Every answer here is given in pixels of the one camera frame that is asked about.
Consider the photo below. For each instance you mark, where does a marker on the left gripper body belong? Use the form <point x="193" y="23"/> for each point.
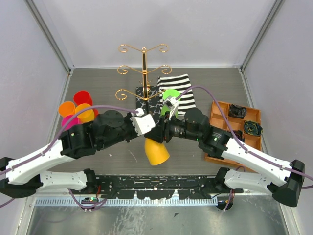
<point x="128" y="131"/>

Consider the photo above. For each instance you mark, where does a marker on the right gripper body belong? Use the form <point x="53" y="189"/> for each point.
<point x="169" y="128"/>

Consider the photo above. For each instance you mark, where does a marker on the green plastic wine glass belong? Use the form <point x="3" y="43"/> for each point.
<point x="170" y="92"/>

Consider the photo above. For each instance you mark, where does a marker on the gold wine glass rack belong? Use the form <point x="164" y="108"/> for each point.
<point x="121" y="94"/>

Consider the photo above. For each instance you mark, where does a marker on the yellow wine glass cluster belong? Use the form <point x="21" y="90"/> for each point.
<point x="87" y="115"/>

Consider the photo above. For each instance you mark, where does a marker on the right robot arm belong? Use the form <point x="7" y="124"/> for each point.
<point x="280" y="179"/>

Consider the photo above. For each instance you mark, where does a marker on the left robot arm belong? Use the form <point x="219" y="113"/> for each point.
<point x="30" y="174"/>

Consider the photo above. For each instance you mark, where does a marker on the pink plastic wine glass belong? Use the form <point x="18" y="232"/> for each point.
<point x="65" y="122"/>

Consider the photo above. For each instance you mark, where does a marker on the red plastic wine glass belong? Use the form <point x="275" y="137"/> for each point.
<point x="84" y="97"/>

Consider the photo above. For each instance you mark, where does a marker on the orange plastic wine glass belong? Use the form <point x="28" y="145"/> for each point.
<point x="66" y="108"/>

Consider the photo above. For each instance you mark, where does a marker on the black white striped cloth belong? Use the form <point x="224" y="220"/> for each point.
<point x="179" y="83"/>

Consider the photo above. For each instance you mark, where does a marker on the rolled dark sock top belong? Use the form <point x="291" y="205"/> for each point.
<point x="237" y="111"/>

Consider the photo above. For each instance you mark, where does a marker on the rolled dark sock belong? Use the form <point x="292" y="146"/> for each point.
<point x="253" y="128"/>
<point x="239" y="135"/>
<point x="237" y="111"/>

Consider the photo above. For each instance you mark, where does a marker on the rolled dark sock middle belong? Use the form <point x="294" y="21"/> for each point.
<point x="239" y="135"/>

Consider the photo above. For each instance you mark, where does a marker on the orange wooden compartment tray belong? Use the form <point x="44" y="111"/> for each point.
<point x="237" y="124"/>

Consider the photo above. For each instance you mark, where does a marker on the rolled dark sock right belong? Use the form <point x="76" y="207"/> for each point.
<point x="253" y="128"/>

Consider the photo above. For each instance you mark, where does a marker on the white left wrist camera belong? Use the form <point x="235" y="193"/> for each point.
<point x="142" y="122"/>

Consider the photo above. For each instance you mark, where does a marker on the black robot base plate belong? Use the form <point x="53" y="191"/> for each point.
<point x="154" y="187"/>

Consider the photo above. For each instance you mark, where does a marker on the aluminium frame rail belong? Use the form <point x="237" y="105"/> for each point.
<point x="92" y="201"/>

